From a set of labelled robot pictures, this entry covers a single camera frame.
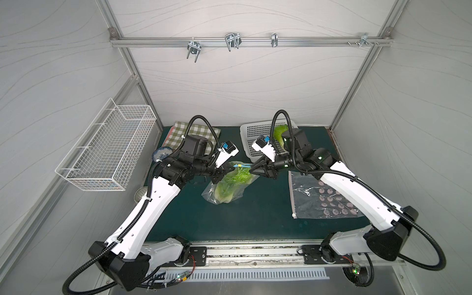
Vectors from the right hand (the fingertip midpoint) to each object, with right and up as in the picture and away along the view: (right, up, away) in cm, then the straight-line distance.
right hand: (251, 167), depth 67 cm
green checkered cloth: (-45, +18, +52) cm, 71 cm away
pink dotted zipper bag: (+32, -18, +24) cm, 44 cm away
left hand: (-7, 0, +1) cm, 7 cm away
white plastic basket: (+2, +16, +45) cm, 48 cm away
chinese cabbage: (-4, -4, +2) cm, 6 cm away
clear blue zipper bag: (-18, -14, +15) cm, 28 cm away
